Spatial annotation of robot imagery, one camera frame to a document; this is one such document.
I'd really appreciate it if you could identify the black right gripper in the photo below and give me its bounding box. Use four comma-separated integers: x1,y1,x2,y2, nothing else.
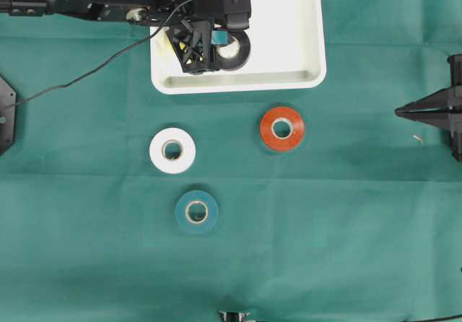
394,53,462,162

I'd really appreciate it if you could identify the red tape roll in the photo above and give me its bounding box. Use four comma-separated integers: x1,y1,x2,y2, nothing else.
260,106,305,152

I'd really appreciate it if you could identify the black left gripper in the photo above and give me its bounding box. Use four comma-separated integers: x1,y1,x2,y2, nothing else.
126,0,251,74

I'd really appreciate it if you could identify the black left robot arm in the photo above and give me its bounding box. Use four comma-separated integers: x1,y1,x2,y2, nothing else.
1,0,251,74

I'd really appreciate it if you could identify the table-level camera mount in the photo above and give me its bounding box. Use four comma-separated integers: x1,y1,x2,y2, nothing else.
218,311,250,322

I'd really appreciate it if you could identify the white plastic tray case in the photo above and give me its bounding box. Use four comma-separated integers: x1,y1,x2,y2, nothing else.
150,0,327,95

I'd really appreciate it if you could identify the black tape roll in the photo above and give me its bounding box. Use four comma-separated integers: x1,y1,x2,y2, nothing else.
215,31,251,71

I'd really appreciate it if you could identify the white tape roll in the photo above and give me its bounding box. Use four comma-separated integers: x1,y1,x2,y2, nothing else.
149,128,196,175

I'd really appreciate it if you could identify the teal green tape roll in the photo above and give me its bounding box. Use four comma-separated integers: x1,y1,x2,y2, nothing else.
175,190,219,235

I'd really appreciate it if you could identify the green table cloth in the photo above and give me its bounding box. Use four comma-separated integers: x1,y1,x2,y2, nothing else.
1,0,461,321

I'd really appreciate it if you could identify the thin black cable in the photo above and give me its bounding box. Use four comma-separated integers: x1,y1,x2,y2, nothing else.
14,0,232,105

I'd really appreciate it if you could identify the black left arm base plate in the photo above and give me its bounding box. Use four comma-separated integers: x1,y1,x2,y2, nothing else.
0,77,17,154

